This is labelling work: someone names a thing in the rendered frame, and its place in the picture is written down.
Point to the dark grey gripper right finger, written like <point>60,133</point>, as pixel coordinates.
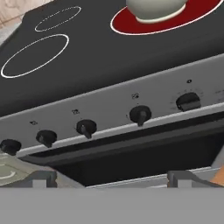
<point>182,178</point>

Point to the black glass hob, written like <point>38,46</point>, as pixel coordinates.
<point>96,55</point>

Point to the grey stove control panel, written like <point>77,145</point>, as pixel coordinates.
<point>116,102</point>

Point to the black stove knob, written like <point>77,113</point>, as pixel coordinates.
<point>46,137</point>
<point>188,101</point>
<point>86,128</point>
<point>10,146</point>
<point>140,114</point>

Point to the white kettle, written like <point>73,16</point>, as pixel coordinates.
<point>157,9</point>

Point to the grey cupboard drawer front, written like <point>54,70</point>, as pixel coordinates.
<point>11,172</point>

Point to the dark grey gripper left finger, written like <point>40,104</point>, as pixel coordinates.
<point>40,178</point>

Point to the black oven door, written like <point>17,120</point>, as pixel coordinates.
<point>137,160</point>

